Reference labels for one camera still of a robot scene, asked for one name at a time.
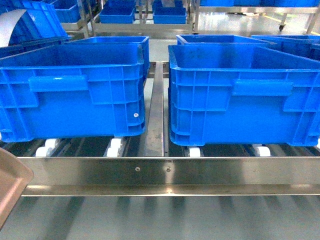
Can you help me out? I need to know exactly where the beige plastic dustpan tray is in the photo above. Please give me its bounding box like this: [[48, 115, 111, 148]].
[[0, 148, 34, 227]]

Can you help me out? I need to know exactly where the steel roller shelf rack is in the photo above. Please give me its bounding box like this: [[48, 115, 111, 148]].
[[0, 0, 320, 198]]

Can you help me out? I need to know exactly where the blue bin front right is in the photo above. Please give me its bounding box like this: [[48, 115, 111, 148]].
[[168, 44, 320, 147]]

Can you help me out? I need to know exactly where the blue bin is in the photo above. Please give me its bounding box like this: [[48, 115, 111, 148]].
[[251, 35, 320, 61], [176, 34, 277, 47], [0, 43, 146, 143], [168, 44, 320, 147]]

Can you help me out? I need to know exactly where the blue bin front left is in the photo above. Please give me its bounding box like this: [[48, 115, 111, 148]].
[[0, 43, 146, 143]]

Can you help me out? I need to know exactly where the blue bin rear right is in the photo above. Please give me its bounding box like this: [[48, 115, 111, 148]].
[[176, 34, 277, 47]]

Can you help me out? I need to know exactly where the blue bin background right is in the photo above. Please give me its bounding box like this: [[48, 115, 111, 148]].
[[152, 4, 187, 25]]

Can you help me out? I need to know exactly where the blue bin background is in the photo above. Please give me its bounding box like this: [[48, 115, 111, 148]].
[[152, 4, 187, 25], [99, 6, 135, 24]]

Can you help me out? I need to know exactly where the blue bin background left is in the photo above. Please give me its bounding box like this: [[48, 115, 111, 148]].
[[99, 6, 135, 24]]

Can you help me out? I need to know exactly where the blue bin far right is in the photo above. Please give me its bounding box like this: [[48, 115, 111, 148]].
[[251, 35, 320, 61]]

